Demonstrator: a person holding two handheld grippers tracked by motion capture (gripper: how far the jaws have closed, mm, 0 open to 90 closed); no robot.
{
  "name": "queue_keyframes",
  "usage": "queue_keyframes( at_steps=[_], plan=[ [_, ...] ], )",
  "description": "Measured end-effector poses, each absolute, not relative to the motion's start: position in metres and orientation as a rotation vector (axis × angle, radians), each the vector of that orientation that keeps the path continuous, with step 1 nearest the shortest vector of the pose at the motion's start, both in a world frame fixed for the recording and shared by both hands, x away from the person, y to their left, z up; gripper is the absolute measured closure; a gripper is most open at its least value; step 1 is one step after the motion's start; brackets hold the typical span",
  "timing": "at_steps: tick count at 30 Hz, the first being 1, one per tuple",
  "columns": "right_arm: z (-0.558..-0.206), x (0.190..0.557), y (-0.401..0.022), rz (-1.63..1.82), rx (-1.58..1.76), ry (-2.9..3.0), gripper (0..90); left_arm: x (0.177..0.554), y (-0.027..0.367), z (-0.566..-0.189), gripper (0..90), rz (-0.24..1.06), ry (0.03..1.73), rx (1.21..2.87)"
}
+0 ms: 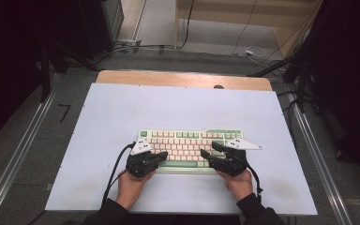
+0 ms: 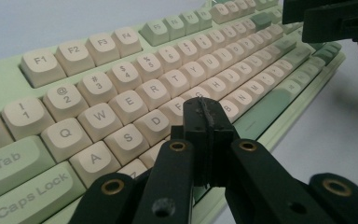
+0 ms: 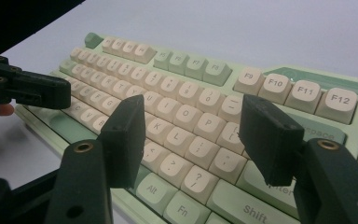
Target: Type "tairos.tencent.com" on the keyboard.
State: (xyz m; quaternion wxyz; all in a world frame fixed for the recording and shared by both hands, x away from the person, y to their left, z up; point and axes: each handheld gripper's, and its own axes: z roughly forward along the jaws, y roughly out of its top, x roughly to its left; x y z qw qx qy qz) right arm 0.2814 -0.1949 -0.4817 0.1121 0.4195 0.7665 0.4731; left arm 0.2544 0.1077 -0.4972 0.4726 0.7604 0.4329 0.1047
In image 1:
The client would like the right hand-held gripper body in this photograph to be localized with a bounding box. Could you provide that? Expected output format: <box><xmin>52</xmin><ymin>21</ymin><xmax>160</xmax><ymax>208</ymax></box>
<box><xmin>218</xmin><ymin>138</ymin><xmax>263</xmax><ymax>178</ymax></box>

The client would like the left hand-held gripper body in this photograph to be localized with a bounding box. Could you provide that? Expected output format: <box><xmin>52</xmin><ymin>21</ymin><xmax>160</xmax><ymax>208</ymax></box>
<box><xmin>125</xmin><ymin>139</ymin><xmax>157</xmax><ymax>178</ymax></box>

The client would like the green and pink keyboard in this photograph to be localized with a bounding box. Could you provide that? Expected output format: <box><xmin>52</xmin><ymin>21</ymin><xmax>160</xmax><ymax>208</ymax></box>
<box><xmin>136</xmin><ymin>127</ymin><xmax>245</xmax><ymax>175</ymax></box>

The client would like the person's right hand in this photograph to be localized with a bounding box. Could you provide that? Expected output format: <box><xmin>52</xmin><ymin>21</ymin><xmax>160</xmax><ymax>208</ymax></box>
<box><xmin>219</xmin><ymin>168</ymin><xmax>254</xmax><ymax>203</ymax></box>

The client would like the person's left hand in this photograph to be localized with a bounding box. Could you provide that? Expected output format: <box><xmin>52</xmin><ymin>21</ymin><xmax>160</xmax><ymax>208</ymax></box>
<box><xmin>115</xmin><ymin>169</ymin><xmax>156</xmax><ymax>211</ymax></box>

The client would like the black tripod leg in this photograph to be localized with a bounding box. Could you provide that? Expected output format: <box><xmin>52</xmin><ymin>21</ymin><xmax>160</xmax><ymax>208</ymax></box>
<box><xmin>247</xmin><ymin>57</ymin><xmax>294</xmax><ymax>78</ymax></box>

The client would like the white power adapter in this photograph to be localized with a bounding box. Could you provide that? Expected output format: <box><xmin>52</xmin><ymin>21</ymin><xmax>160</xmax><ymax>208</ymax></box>
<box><xmin>245</xmin><ymin>46</ymin><xmax>268</xmax><ymax>59</ymax></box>

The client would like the black metal stand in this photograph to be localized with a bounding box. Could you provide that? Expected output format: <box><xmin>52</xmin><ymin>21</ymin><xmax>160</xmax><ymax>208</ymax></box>
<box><xmin>39</xmin><ymin>43</ymin><xmax>52</xmax><ymax>103</ymax></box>

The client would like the black curtain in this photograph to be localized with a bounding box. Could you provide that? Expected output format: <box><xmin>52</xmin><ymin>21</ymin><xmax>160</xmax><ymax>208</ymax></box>
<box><xmin>0</xmin><ymin>0</ymin><xmax>83</xmax><ymax>148</ymax></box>
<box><xmin>293</xmin><ymin>0</ymin><xmax>360</xmax><ymax>186</ymax></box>

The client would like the black cabinet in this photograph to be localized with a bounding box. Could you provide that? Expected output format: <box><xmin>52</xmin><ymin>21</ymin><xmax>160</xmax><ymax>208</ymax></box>
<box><xmin>78</xmin><ymin>0</ymin><xmax>125</xmax><ymax>60</ymax></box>

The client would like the light wooden shelf unit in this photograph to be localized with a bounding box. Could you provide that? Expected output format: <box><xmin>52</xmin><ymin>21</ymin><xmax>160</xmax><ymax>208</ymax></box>
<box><xmin>173</xmin><ymin>0</ymin><xmax>323</xmax><ymax>59</ymax></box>

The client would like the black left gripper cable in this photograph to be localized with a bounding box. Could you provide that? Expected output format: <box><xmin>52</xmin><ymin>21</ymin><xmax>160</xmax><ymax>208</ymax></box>
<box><xmin>101</xmin><ymin>142</ymin><xmax>137</xmax><ymax>209</ymax></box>

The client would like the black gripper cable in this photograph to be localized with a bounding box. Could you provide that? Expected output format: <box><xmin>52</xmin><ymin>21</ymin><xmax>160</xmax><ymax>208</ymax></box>
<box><xmin>101</xmin><ymin>142</ymin><xmax>137</xmax><ymax>209</ymax></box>
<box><xmin>245</xmin><ymin>162</ymin><xmax>263</xmax><ymax>202</ymax></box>

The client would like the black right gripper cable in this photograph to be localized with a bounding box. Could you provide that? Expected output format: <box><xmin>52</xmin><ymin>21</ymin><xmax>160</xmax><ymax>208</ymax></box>
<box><xmin>245</xmin><ymin>162</ymin><xmax>263</xmax><ymax>202</ymax></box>

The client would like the aluminium floor rail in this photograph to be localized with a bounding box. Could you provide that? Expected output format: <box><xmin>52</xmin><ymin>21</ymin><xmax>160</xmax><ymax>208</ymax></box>
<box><xmin>0</xmin><ymin>74</ymin><xmax>60</xmax><ymax>225</ymax></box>
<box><xmin>289</xmin><ymin>93</ymin><xmax>354</xmax><ymax>225</ymax></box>

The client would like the grey floor cable bundle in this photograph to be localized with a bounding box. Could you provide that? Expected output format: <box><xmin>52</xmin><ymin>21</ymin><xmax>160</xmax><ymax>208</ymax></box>
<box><xmin>93</xmin><ymin>38</ymin><xmax>176</xmax><ymax>64</ymax></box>

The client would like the thin black floor cable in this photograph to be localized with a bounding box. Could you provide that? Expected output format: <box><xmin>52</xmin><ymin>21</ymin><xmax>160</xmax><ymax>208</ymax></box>
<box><xmin>226</xmin><ymin>0</ymin><xmax>259</xmax><ymax>61</ymax></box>

